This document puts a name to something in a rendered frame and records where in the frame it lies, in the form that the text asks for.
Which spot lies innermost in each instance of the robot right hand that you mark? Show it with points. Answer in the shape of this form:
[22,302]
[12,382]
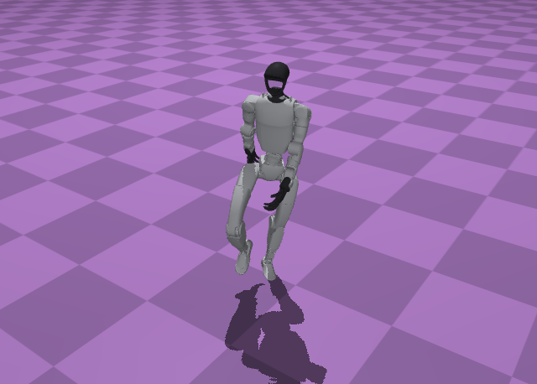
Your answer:
[251,156]

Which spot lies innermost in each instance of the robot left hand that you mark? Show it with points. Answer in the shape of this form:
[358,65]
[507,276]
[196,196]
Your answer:
[284,188]

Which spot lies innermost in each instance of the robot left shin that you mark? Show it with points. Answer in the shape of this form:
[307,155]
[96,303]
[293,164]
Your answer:
[274,239]

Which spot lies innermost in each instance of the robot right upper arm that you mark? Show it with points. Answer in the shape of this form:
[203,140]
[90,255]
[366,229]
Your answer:
[248,115]

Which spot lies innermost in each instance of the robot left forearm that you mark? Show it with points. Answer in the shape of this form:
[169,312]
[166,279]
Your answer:
[291,167]

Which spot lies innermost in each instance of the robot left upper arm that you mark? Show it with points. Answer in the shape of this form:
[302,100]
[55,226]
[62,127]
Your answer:
[303,114]

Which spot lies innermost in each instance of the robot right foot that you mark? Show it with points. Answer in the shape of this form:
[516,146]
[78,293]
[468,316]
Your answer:
[244,260]

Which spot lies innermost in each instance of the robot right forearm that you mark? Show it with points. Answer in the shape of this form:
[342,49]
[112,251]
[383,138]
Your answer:
[248,142]

